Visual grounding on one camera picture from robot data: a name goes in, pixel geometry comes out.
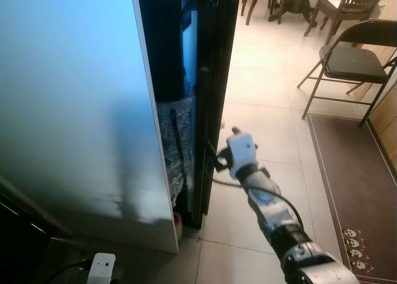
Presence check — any brown floor mat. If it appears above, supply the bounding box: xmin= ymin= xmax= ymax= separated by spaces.
xmin=307 ymin=113 xmax=397 ymax=283

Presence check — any black fridge door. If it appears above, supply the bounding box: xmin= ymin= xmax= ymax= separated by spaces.
xmin=189 ymin=0 xmax=241 ymax=230

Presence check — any clear bubble wrap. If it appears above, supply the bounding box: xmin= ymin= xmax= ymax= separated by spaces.
xmin=154 ymin=97 xmax=194 ymax=205

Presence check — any small red white bottle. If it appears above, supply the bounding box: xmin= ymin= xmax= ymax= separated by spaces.
xmin=174 ymin=211 xmax=185 ymax=240

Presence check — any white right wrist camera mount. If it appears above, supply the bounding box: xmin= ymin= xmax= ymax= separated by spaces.
xmin=226 ymin=130 xmax=259 ymax=179

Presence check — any dark low furniture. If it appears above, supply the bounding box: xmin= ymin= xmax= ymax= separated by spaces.
xmin=0 ymin=175 xmax=75 ymax=284

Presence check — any black folding chair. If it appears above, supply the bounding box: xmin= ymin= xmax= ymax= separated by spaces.
xmin=297 ymin=19 xmax=397 ymax=128

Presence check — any light wooden cabinet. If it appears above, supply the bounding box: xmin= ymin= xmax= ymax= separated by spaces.
xmin=366 ymin=45 xmax=397 ymax=168

